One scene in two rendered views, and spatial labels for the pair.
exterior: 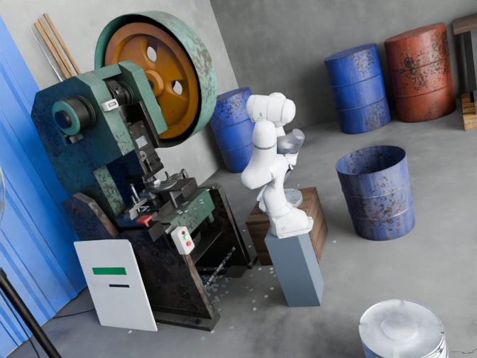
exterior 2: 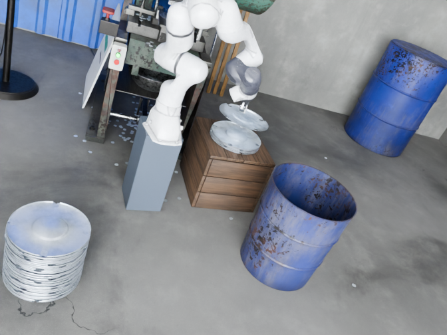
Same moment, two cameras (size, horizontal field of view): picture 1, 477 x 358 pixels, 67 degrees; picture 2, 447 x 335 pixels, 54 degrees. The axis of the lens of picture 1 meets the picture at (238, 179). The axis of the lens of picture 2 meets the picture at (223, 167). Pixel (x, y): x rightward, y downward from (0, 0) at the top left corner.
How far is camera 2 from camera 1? 149 cm
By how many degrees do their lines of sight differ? 33
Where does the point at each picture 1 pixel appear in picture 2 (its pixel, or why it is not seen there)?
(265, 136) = (169, 17)
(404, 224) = (265, 270)
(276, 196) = (165, 89)
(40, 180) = not seen: outside the picture
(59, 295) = not seen: hidden behind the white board
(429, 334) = (41, 247)
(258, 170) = (163, 49)
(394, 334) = (40, 223)
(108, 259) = not seen: hidden behind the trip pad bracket
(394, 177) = (289, 218)
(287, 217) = (157, 115)
